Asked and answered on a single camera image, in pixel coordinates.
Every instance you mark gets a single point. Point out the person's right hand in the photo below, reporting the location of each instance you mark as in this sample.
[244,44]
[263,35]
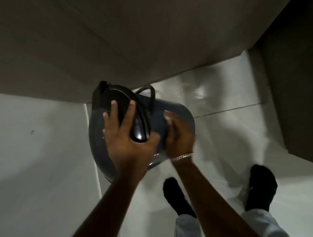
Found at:
[182,139]

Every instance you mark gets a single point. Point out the person's left hand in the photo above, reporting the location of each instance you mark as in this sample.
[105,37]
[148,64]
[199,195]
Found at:
[124,151]

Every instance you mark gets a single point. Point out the person's right fingers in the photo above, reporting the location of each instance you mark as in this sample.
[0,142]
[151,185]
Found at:
[171,119]

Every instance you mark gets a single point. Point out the person's left middle finger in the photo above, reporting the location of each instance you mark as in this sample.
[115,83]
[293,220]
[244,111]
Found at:
[115,113]

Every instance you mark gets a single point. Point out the person's left thumb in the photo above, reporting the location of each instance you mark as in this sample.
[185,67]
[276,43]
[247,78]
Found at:
[151,141]

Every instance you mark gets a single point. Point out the person's left forearm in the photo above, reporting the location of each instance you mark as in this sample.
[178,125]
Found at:
[110,207]

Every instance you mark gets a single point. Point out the person's right forearm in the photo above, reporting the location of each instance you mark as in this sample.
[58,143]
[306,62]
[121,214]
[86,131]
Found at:
[207,200]

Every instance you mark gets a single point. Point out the black sock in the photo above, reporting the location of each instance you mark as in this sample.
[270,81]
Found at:
[177,197]
[261,188]

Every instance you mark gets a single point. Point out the light grey trouser leg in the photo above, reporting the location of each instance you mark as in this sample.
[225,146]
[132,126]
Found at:
[264,224]
[187,227]

